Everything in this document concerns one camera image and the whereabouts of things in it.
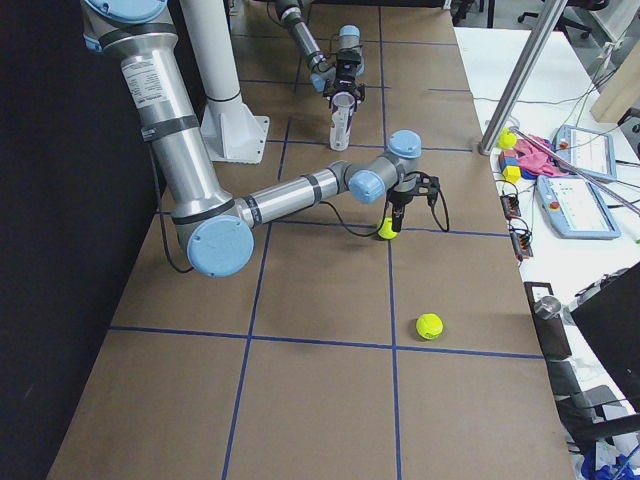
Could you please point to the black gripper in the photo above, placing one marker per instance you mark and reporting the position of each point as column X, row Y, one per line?
column 398, row 205
column 345, row 81

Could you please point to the tennis ball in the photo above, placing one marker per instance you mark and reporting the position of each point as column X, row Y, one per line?
column 429, row 326
column 385, row 230
column 507, row 139

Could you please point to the clear tennis ball can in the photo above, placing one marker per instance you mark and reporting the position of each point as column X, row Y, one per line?
column 342, row 110

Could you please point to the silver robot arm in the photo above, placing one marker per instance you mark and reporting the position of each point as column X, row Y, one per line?
column 327, row 78
column 214, row 228

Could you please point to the small orange black connector box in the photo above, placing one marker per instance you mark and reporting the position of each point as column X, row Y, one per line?
column 510, row 205

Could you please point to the yellow cube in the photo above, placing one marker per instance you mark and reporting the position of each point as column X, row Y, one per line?
column 511, row 173

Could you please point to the blue cube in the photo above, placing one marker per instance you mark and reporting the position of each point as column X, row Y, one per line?
column 509, row 161

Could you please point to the white mounting column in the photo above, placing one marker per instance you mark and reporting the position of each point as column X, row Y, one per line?
column 232, row 133

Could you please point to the pink cloth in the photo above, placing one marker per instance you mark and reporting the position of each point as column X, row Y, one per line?
column 535, row 161

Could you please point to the near teach pendant tablet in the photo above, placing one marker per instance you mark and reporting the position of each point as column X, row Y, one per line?
column 575, row 209

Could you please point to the teach pendant tablet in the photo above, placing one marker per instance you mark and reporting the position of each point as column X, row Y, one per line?
column 587, row 150
column 575, row 209

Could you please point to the far teach pendant tablet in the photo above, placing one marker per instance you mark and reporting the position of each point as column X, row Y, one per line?
column 587, row 150

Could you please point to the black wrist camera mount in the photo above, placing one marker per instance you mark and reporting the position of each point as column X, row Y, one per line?
column 420, row 184

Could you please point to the tennis ball beside post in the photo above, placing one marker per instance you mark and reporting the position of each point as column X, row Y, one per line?
column 507, row 139

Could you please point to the aluminium frame post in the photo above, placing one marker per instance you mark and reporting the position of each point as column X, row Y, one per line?
column 524, row 66

